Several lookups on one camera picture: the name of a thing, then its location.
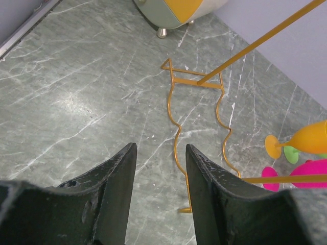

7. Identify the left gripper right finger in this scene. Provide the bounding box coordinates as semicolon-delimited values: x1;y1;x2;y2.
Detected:
185;144;326;244

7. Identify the white semicircular drawer box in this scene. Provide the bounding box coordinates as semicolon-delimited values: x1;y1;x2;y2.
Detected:
134;0;228;39

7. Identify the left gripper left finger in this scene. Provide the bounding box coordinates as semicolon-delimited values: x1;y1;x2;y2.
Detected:
1;143;137;244

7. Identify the orange plastic wine glass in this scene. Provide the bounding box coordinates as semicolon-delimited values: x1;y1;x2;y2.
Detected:
265;120;326;159

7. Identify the gold wire glass rack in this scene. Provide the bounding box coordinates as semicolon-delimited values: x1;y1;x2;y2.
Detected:
160;0;327;214

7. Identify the green plastic wine glass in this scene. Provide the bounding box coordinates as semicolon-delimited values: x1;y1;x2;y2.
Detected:
283;145;327;164

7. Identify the pink plastic wine glass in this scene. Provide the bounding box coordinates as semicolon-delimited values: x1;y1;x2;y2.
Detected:
261;159;327;192

